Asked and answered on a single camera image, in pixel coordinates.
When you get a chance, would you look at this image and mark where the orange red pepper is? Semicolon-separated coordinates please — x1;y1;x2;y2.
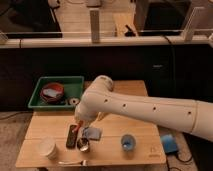
72;123;82;133

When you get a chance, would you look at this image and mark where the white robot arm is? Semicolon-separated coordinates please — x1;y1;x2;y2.
75;75;213;142

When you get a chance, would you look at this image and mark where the small metal cup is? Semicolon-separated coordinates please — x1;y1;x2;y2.
77;138;90;152

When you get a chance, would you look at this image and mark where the white paper cup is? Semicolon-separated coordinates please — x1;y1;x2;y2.
38;137;57;159

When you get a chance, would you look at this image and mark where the blue cup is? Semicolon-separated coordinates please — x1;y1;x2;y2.
121;134;136;151

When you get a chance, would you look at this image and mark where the tape roll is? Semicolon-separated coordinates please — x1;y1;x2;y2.
68;98;80;106

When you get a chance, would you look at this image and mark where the blue grey cloth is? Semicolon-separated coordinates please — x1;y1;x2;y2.
82;127;102;141

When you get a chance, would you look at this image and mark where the black remote control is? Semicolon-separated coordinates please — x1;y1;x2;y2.
66;125;78;149

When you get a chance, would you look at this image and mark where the red bowl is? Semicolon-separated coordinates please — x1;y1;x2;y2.
40;82;64;103

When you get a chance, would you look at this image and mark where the green plastic bin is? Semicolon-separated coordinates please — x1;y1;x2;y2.
28;76;84;111

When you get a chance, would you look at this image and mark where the silver fork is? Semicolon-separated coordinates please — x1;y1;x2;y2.
58;160;87;166

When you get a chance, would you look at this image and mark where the white horizontal rail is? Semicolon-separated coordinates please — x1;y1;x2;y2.
0;35;213;49

